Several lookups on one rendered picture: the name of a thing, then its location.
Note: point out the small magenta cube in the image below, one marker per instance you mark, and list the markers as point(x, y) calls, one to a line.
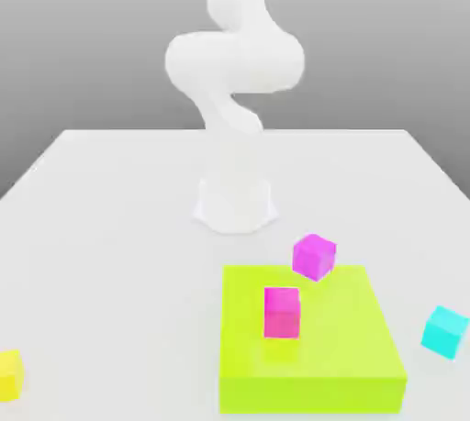
point(314, 257)

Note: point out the small cyan cube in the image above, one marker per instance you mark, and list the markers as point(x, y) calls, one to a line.
point(442, 333)

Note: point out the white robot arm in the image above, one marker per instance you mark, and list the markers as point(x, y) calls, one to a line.
point(235, 61)

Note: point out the small pink cube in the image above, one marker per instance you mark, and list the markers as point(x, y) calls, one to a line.
point(281, 312)

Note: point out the small yellow cube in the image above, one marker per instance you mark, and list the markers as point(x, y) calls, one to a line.
point(9, 375)

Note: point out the large lime green box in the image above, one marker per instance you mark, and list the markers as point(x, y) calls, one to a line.
point(330, 355)

